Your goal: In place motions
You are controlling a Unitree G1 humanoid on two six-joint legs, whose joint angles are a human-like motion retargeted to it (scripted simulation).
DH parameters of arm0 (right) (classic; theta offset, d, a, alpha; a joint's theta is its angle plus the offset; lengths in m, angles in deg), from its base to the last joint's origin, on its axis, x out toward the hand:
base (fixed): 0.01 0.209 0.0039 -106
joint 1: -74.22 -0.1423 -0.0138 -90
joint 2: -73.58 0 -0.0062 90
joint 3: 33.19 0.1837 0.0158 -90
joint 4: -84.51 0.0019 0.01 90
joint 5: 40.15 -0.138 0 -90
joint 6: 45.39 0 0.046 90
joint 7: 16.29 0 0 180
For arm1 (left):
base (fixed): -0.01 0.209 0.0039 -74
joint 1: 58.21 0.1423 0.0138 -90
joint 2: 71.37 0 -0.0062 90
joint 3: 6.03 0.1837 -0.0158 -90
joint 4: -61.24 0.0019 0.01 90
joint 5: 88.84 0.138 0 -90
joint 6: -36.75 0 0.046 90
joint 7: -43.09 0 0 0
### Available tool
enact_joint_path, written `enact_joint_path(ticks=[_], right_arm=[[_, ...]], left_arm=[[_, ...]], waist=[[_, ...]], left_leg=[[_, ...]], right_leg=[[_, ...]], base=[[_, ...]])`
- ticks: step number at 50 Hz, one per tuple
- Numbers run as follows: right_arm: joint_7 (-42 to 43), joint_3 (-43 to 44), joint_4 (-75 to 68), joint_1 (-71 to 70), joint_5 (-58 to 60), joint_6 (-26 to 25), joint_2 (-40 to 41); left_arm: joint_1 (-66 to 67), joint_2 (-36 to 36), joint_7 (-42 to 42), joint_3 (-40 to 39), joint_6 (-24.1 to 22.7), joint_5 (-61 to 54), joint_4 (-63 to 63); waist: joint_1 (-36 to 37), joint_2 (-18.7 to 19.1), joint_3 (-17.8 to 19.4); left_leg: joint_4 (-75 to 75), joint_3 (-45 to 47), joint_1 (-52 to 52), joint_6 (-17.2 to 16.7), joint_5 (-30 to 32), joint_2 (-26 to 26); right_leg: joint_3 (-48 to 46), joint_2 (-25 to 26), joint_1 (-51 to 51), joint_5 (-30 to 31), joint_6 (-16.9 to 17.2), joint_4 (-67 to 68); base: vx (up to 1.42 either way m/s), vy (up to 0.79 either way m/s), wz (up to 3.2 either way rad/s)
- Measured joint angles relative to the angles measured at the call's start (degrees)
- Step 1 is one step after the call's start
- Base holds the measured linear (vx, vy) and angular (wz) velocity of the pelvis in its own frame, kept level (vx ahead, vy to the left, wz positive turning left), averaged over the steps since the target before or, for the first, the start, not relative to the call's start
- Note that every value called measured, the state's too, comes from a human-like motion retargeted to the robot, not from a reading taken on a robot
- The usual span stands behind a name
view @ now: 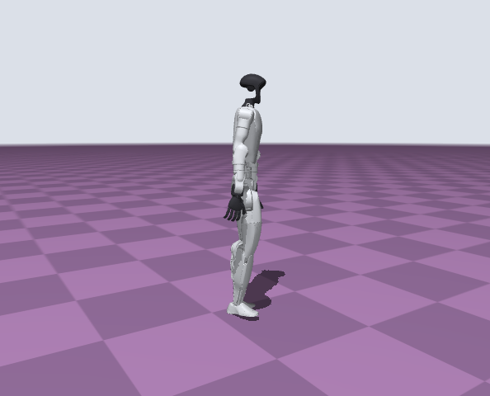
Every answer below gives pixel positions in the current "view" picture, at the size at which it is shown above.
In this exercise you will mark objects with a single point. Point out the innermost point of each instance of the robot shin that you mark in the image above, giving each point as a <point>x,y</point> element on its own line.
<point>242,271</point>
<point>231,263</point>

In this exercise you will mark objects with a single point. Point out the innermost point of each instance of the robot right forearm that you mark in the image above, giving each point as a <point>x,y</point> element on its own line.
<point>239,164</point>

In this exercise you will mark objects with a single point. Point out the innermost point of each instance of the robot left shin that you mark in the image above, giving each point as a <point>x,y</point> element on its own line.
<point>231,263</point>

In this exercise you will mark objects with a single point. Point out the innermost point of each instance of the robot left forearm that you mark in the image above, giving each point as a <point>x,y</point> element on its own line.
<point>254,173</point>

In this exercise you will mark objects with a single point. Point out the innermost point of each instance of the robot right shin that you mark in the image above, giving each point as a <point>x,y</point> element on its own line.
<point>242,271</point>

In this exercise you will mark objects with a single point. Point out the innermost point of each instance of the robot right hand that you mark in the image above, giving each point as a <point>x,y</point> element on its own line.
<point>236,203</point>

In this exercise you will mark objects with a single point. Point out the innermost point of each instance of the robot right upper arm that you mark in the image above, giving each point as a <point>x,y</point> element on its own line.
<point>245,118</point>

